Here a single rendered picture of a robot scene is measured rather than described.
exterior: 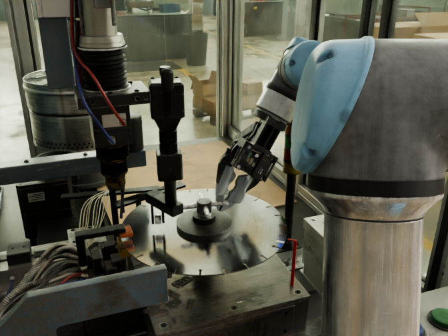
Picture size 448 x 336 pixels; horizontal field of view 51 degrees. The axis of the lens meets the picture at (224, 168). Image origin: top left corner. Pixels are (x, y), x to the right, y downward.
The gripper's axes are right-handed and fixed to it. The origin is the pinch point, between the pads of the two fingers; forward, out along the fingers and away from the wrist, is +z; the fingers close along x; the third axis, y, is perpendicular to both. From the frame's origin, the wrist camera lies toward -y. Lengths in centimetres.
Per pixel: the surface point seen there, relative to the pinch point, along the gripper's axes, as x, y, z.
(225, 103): 10, -107, -20
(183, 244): -4.7, 7.2, 8.7
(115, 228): -17.1, 5.2, 11.8
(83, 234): -21.8, 6.4, 14.9
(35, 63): -61, -91, 0
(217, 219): 0.4, 1.5, 2.9
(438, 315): 33.8, 26.4, -4.0
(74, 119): -37, -54, 6
